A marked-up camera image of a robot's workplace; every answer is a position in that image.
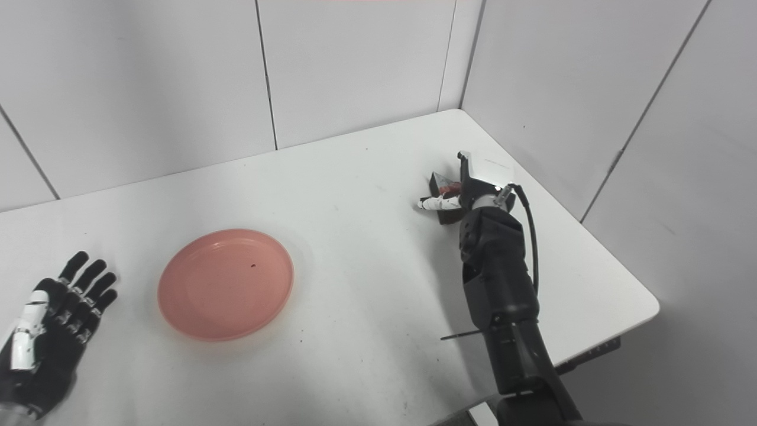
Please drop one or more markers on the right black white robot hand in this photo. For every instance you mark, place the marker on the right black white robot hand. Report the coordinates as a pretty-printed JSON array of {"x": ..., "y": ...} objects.
[{"x": 482, "y": 177}]

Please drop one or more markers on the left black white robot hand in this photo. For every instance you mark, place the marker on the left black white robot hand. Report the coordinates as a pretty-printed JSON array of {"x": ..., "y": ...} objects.
[{"x": 53, "y": 355}]

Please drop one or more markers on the chocolate cake slice with fruit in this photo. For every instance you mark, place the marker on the chocolate cake slice with fruit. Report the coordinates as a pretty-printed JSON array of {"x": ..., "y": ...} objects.
[{"x": 446, "y": 216}]

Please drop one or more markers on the pink round plate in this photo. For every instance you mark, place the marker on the pink round plate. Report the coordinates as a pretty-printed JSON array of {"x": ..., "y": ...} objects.
[{"x": 225, "y": 284}]

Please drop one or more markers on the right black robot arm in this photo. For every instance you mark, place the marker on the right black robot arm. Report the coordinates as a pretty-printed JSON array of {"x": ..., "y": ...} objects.
[{"x": 502, "y": 284}]

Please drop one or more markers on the black table frame rail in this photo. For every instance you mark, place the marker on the black table frame rail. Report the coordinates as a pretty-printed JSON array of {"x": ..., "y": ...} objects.
[{"x": 591, "y": 355}]

